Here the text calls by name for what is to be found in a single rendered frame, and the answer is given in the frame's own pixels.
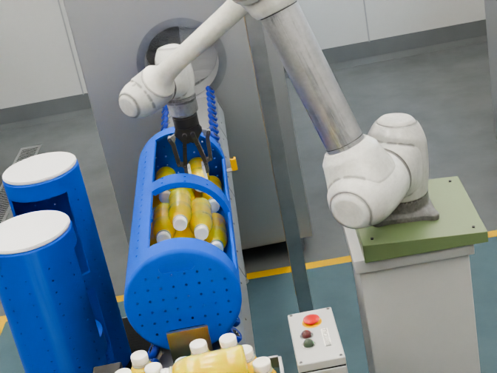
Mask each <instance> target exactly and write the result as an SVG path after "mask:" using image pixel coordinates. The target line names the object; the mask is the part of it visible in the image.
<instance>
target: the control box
mask: <svg viewBox="0 0 497 373"><path fill-rule="evenodd" d="M311 314H315V315H318V316H319V321H318V322H317V323H315V324H313V325H309V324H306V323H304V322H303V318H304V317H305V316H307V315H311ZM288 322H289V326H290V331H291V338H292V342H293V346H294V353H295V357H296V361H297V368H298V372H299V373H348V368H347V364H346V359H345V353H344V350H343V347H342V343H341V340H340V337H339V332H338V330H337V325H336V322H335V320H334V315H333V312H332V309H331V307H328V308H324V309H316V310H312V311H308V312H301V313H297V314H292V315H288ZM325 328H326V329H325ZM323 329H324V330H323ZM304 330H309V331H311V336H310V337H308V338H304V337H302V335H301V334H302V332H303V331H304ZM326 330H327V331H326ZM325 331H326V333H328V334H323V333H325ZM325 338H326V340H325ZM306 339H312V340H313V342H314V345H313V346H310V347H305V346H304V345H303V342H304V340H306ZM328 339H329V340H328ZM327 340H328V341H329V342H330V344H329V342H327ZM325 343H327V346H326V344H325Z"/></svg>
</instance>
